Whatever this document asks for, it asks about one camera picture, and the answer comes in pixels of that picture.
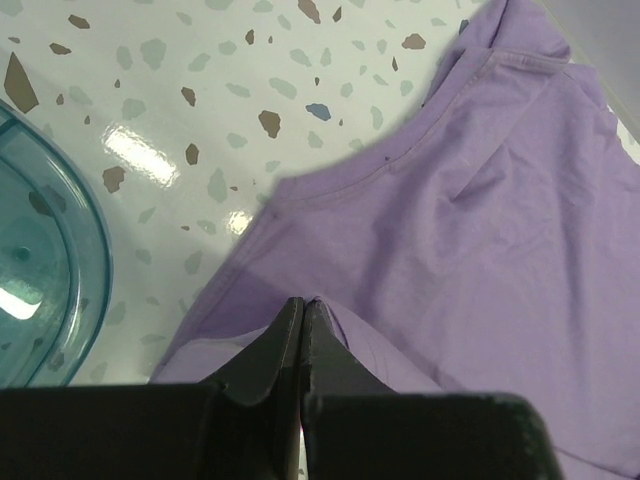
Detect purple t shirt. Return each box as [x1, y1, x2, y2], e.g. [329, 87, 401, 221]
[152, 1, 639, 479]

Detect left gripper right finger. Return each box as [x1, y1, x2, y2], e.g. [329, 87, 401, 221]
[301, 301, 563, 479]

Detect teal plastic bin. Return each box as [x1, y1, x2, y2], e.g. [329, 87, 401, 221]
[1, 104, 113, 388]

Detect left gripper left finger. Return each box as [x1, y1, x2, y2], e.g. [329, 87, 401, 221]
[1, 298, 304, 479]

